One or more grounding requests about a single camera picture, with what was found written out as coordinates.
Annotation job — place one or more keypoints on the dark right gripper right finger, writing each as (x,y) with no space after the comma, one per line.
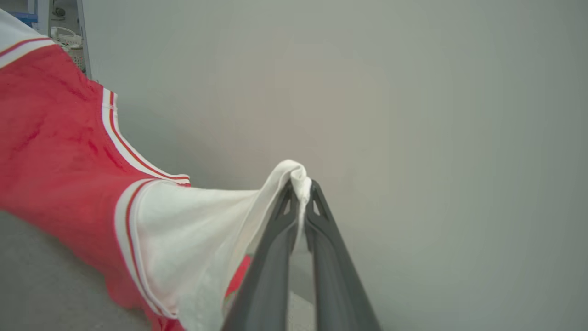
(335,285)

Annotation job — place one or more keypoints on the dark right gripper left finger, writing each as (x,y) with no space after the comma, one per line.
(266,276)

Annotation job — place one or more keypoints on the red white basketball jersey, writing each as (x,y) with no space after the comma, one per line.
(55,151)

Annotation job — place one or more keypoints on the white laundry basket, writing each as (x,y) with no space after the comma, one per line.
(69,43)

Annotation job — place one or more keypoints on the blue box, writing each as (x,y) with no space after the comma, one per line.
(23,17)

